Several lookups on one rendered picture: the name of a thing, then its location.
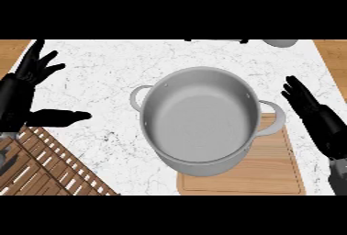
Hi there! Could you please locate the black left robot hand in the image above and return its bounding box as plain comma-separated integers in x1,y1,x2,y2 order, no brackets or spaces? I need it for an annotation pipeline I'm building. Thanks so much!
0,39,93,135

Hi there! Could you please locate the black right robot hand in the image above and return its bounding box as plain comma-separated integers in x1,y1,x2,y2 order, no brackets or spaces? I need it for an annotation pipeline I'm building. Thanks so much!
281,75,347,161

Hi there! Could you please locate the pale wooden cutting board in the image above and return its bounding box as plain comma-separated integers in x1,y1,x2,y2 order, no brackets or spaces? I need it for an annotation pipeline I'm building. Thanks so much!
175,112,308,196

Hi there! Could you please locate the grey metal pot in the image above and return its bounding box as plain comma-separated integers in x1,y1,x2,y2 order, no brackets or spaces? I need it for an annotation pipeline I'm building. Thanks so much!
129,66,288,178

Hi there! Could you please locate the brown slatted wooden mat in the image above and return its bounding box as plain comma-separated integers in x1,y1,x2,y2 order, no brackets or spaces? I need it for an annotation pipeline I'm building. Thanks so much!
0,124,120,196

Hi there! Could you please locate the grey round object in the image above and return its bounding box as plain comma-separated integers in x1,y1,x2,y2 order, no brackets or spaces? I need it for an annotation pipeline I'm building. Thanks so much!
262,39,302,49

